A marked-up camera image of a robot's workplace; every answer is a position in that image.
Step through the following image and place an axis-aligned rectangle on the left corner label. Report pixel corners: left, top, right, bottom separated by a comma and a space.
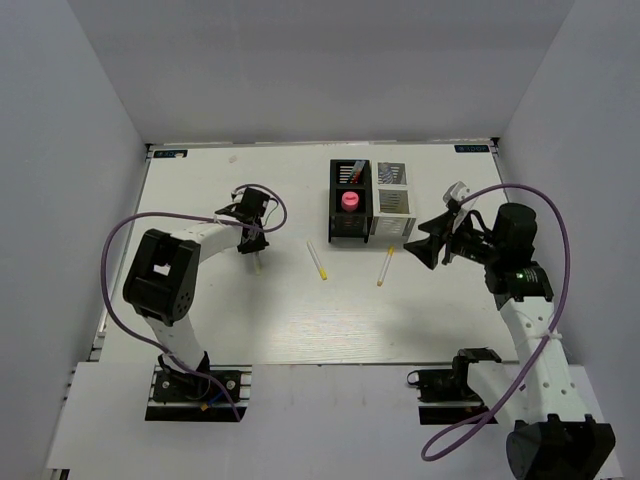
153, 149, 188, 159

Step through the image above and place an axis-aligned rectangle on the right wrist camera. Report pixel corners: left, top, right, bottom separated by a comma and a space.
443, 181, 471, 204

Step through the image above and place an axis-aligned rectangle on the right corner label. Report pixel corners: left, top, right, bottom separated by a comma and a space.
454, 144, 490, 153

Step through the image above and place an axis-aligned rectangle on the orange yellow marker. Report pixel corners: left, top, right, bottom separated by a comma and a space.
376, 246, 395, 287

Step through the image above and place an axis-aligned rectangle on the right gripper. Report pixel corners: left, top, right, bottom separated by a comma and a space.
404, 209, 503, 269

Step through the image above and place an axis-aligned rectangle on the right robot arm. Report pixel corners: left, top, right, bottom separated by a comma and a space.
404, 201, 616, 479

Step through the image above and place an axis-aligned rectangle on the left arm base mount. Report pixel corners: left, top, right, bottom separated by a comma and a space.
145, 365, 252, 423

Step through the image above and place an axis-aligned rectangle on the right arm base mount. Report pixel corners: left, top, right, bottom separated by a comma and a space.
406, 368, 489, 426

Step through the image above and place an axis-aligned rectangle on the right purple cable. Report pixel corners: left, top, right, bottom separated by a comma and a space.
420, 183, 571, 461

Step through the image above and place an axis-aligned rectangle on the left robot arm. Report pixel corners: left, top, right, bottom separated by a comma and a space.
123, 186, 274, 399

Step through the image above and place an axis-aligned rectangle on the black slotted container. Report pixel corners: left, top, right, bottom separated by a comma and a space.
328, 159, 373, 243

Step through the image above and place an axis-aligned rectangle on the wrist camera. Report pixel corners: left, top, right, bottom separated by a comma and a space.
231, 185, 247, 202
443, 181, 471, 204

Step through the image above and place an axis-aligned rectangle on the pink capped tube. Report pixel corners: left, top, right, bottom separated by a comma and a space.
340, 191, 360, 213

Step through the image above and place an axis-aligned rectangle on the bright yellow marker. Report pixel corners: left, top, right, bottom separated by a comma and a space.
306, 240, 328, 281

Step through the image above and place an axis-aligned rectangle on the white slotted container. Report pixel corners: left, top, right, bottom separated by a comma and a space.
370, 161, 416, 246

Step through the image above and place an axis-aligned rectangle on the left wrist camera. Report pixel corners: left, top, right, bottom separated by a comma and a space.
231, 185, 247, 202

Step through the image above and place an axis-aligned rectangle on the corner label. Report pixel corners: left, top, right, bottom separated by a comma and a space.
454, 144, 490, 153
153, 149, 188, 159

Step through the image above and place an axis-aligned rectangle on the pale yellow marker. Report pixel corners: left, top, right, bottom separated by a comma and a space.
252, 252, 262, 275

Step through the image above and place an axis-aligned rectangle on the clear blue spray bottle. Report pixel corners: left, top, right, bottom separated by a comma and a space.
377, 162, 406, 185

